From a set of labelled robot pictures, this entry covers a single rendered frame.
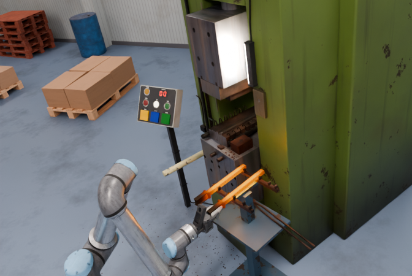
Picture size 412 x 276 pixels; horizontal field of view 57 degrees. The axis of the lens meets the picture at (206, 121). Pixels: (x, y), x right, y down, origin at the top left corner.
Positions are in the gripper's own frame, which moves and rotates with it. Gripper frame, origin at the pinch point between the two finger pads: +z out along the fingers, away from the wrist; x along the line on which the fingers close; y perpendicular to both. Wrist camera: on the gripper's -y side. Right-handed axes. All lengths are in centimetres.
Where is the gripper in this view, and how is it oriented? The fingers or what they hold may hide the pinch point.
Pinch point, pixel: (218, 205)
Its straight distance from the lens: 211.1
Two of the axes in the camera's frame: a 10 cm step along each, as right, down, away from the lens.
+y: 1.5, 8.5, 5.1
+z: 7.2, -4.4, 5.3
